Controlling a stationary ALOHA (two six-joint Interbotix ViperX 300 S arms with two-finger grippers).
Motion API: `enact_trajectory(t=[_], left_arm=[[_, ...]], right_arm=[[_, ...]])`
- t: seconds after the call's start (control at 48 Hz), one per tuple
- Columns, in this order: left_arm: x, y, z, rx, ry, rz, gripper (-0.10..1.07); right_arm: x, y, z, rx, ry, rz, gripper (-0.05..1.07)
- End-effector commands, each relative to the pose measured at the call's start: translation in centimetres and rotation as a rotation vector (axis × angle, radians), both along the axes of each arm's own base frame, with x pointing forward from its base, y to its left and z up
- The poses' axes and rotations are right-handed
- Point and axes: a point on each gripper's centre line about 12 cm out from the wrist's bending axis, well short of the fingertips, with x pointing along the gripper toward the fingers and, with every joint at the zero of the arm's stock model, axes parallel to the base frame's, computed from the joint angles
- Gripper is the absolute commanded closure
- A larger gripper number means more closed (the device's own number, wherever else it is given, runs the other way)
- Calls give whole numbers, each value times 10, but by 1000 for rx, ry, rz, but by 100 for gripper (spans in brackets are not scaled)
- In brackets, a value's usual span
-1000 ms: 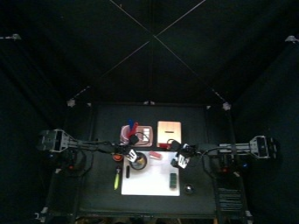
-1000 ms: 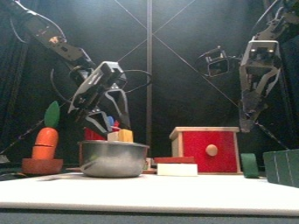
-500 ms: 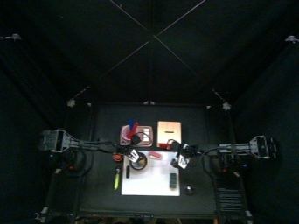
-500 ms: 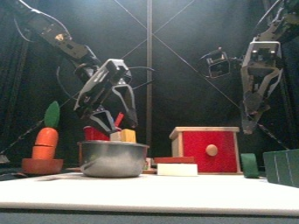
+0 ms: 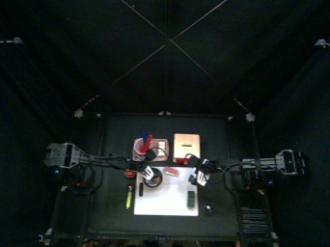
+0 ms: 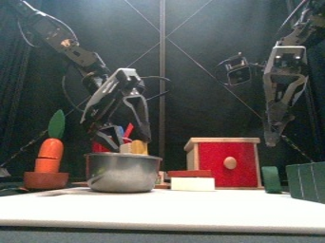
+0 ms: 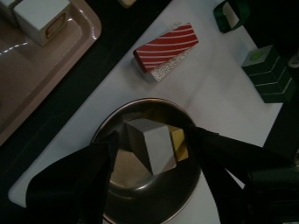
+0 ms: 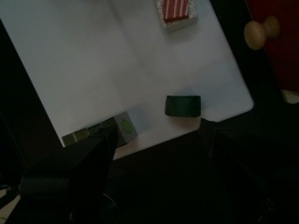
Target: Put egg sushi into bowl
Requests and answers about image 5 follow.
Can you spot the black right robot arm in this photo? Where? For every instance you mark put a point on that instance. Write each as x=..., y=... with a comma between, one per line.
x=258, y=163

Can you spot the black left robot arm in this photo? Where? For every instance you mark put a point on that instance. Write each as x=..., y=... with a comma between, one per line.
x=99, y=159

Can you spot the orange red round can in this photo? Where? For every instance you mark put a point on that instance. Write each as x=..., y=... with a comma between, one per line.
x=130, y=173

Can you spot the white table corner bracket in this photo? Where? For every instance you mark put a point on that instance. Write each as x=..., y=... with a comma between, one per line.
x=44, y=237
x=274, y=239

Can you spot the small black round object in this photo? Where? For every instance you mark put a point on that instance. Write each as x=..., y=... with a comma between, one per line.
x=208, y=207

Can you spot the pink cup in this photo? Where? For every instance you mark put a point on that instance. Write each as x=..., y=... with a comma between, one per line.
x=138, y=151

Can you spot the red striped sushi toy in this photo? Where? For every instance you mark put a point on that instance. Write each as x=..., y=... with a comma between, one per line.
x=171, y=171

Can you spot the black marker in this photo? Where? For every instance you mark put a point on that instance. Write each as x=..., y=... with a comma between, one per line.
x=140, y=189

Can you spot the white mat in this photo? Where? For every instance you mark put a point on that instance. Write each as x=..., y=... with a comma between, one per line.
x=167, y=202

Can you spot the silver frame clamp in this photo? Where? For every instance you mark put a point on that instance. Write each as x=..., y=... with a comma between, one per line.
x=250, y=116
x=321, y=42
x=163, y=113
x=78, y=112
x=16, y=41

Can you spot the blue plastic utensil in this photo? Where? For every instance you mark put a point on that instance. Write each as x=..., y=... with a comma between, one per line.
x=144, y=135

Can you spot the red plastic utensil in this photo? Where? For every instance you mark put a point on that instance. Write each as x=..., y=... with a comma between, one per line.
x=147, y=144

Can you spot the yellow green pen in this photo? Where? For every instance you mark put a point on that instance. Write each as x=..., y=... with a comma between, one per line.
x=128, y=199

